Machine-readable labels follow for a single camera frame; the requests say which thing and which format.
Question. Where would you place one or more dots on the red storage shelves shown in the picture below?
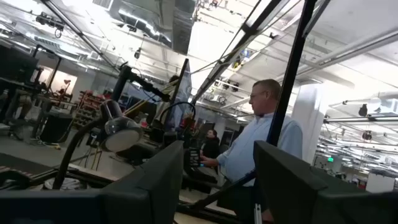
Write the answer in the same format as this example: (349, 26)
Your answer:
(88, 105)

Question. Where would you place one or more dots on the black gooseneck desk lamp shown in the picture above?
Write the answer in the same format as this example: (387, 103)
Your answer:
(121, 137)

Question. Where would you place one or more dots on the monitor screen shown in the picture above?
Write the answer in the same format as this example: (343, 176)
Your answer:
(183, 93)

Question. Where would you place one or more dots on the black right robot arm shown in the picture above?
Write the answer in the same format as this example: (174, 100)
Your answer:
(124, 77)

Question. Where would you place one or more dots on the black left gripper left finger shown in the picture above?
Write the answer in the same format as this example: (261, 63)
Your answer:
(93, 205)

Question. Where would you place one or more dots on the black handheld device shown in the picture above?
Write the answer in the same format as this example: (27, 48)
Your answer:
(193, 158)

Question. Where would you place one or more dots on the black bin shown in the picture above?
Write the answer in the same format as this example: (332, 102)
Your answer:
(56, 127)

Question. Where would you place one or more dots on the person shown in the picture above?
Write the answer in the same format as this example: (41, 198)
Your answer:
(248, 149)
(211, 146)

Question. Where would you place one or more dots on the black aluminium rig frame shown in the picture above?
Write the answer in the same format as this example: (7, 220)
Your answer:
(289, 77)

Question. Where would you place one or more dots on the green exit sign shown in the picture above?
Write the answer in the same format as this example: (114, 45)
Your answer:
(330, 159)

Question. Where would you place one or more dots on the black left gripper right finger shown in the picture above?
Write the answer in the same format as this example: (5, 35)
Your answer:
(298, 199)

